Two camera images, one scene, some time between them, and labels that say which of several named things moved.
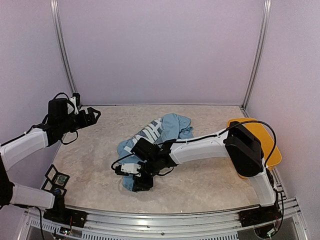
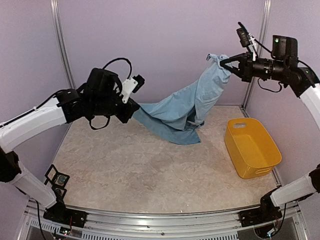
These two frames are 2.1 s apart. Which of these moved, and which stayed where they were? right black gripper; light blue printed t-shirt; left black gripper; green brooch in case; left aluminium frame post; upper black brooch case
Moved: right black gripper; light blue printed t-shirt; left black gripper
Stayed: green brooch in case; left aluminium frame post; upper black brooch case
